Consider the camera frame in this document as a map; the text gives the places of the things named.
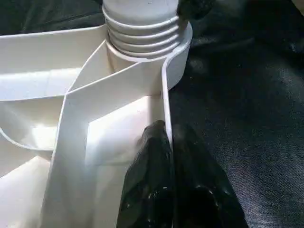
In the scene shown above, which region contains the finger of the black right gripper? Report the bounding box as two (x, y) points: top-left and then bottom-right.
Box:
(178, 0), (215, 20)

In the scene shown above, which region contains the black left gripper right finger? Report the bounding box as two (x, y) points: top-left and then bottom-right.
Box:
(170, 124), (248, 228)

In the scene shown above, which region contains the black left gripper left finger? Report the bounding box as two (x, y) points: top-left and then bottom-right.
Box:
(116, 120), (174, 228)

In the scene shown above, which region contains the white plastic table leg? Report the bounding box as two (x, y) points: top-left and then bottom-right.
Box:
(102, 0), (189, 58)

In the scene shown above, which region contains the white plastic table top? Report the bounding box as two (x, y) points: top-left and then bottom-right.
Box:
(0, 21), (193, 228)

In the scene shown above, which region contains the black table mat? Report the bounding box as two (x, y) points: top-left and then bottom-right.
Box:
(0, 0), (304, 228)

